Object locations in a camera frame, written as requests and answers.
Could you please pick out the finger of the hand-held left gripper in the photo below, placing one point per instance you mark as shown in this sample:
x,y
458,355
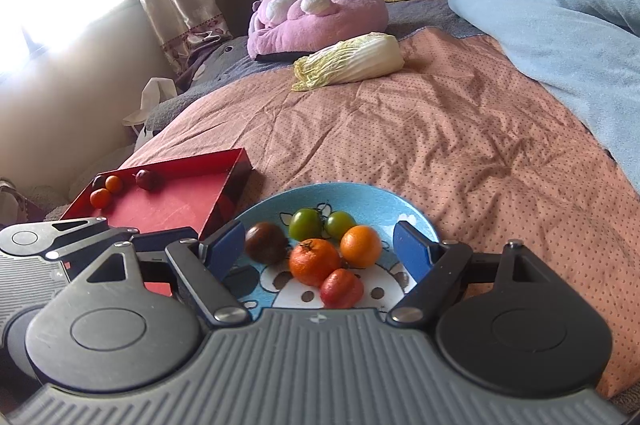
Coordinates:
x,y
155,237

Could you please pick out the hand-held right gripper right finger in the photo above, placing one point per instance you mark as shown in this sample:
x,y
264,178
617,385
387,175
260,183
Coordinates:
x,y
410,245

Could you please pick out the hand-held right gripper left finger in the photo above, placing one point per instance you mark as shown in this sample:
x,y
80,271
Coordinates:
x,y
227,245

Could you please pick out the red shallow tray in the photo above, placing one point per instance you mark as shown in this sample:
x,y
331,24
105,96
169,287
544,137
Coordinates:
x,y
165,200

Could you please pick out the dark brown tomato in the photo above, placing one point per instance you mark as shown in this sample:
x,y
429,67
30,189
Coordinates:
x,y
266,243
99,181

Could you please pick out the smooth small orange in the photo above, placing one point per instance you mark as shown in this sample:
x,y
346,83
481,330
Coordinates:
x,y
114,183
361,246

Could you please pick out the dark red tomato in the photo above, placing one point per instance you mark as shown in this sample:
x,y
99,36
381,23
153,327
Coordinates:
x,y
148,179

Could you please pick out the blue cartoon print plate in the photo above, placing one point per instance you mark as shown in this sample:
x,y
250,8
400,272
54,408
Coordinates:
x,y
365,200

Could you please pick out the small orange mandarin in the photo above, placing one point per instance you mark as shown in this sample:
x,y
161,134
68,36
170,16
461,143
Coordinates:
x,y
100,198

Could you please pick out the small green tomato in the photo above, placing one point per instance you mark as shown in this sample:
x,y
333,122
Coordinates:
x,y
340,225

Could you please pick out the large green tomato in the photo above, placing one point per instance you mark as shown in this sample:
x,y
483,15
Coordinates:
x,y
306,224

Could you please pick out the large orange mandarin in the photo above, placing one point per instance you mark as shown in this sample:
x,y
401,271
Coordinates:
x,y
315,262

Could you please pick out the pink dotted bedspread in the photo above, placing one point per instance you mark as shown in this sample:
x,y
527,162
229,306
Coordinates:
x,y
400,130

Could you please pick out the white tote bag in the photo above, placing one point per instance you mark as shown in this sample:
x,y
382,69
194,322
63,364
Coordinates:
x,y
155,92

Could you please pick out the grey plush toy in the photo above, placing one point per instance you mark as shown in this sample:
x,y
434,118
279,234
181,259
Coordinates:
x,y
220,60

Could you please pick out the napa cabbage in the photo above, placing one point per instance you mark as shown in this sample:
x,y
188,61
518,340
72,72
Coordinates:
x,y
350,60

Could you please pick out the pink plush rabbit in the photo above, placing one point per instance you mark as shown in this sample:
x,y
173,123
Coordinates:
x,y
320,25

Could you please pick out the light blue blanket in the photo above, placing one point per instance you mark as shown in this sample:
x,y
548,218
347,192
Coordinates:
x,y
550,15

